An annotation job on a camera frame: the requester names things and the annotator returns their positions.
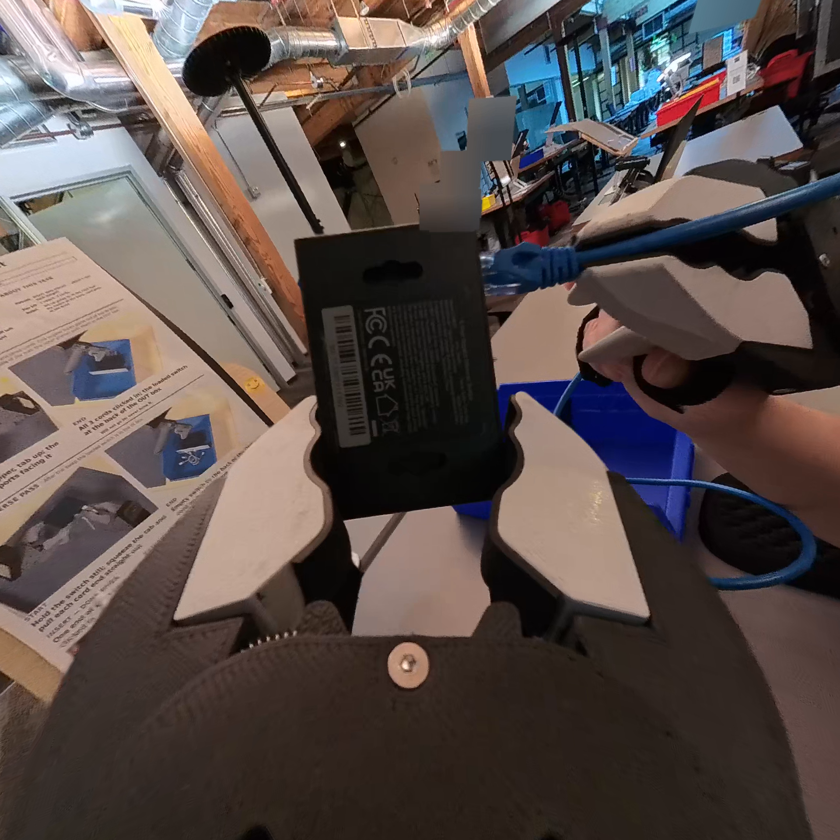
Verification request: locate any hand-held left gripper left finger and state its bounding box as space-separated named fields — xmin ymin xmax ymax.
xmin=172 ymin=395 xmax=363 ymax=649

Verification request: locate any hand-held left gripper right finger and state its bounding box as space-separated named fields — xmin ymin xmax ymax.
xmin=481 ymin=392 xmax=652 ymax=643

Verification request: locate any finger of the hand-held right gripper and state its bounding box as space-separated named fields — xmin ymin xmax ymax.
xmin=566 ymin=252 xmax=816 ymax=361
xmin=571 ymin=176 xmax=780 ymax=245

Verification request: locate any blue ethernet cable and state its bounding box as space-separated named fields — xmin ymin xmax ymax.
xmin=482 ymin=174 xmax=840 ymax=592

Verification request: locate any black network switch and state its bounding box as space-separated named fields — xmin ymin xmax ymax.
xmin=293 ymin=223 xmax=509 ymax=521

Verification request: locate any person's right hand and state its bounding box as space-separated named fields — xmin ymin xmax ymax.
xmin=581 ymin=312 xmax=772 ymax=463

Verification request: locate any red storage bin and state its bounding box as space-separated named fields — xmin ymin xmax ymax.
xmin=656 ymin=82 xmax=723 ymax=127

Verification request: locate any blue plastic bin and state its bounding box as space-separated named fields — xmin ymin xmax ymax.
xmin=453 ymin=379 xmax=697 ymax=540

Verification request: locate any tilted wooden board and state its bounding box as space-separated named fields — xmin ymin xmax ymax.
xmin=548 ymin=118 xmax=641 ymax=158

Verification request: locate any black wrist rest pad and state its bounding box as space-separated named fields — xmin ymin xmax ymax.
xmin=697 ymin=474 xmax=840 ymax=595

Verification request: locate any printed instruction poster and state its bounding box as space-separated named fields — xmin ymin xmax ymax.
xmin=0 ymin=238 xmax=273 ymax=654

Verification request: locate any glass door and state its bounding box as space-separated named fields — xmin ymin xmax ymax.
xmin=0 ymin=167 xmax=296 ymax=388

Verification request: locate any black round-headed pole stand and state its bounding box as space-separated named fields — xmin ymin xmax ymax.
xmin=182 ymin=26 xmax=326 ymax=235

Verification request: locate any silver flexible air duct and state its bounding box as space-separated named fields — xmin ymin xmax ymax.
xmin=151 ymin=0 xmax=592 ymax=67

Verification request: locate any silver spiral air duct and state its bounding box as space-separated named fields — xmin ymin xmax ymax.
xmin=0 ymin=0 xmax=155 ymax=148

